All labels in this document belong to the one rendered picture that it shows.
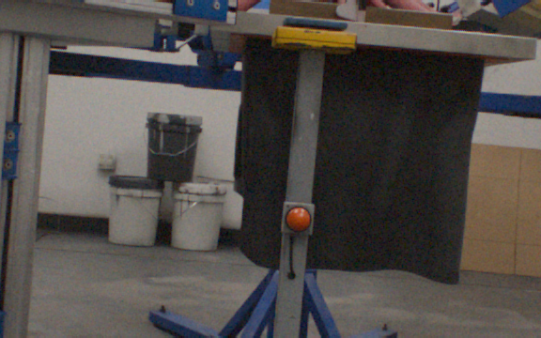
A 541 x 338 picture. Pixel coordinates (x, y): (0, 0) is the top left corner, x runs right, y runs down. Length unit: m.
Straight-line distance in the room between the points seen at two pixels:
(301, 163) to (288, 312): 0.24
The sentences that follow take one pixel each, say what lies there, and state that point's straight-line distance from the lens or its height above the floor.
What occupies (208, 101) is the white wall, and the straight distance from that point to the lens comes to 6.80.
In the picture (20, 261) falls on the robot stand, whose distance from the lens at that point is 1.86.
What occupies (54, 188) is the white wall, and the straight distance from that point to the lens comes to 6.89.
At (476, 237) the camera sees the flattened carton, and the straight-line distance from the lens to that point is 6.86.
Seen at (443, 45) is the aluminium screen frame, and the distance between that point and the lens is 2.11.
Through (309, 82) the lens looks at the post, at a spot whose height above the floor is 0.87.
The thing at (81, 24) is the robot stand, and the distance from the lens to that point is 1.75.
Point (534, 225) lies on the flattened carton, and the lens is 6.96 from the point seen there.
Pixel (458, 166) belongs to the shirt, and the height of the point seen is 0.75.
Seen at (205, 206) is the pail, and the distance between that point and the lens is 6.47.
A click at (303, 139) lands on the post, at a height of 0.78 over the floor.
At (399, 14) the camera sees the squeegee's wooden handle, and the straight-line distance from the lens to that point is 2.45.
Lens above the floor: 0.82
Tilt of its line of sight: 3 degrees down
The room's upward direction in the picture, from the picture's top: 5 degrees clockwise
